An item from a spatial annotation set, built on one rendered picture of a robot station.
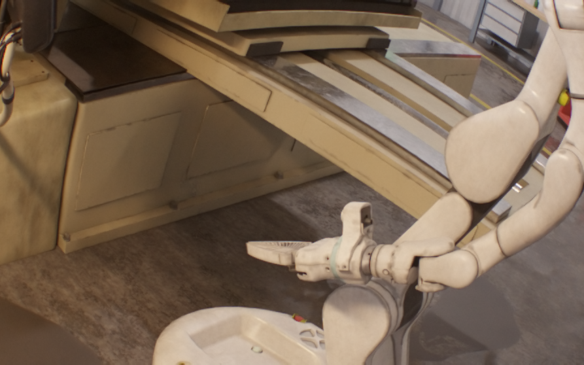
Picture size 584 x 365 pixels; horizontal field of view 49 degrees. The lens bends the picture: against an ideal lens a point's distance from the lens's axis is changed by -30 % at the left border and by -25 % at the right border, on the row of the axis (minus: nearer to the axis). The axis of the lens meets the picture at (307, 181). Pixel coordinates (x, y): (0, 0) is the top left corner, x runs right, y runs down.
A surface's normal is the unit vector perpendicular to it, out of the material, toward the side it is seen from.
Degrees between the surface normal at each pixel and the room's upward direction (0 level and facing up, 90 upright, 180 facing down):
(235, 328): 68
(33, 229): 90
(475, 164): 90
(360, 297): 82
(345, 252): 63
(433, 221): 89
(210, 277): 0
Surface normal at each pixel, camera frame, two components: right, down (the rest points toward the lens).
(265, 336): -0.44, -0.04
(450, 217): -0.55, 0.19
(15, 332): 0.32, -0.85
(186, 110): 0.75, 0.50
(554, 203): -0.56, 0.42
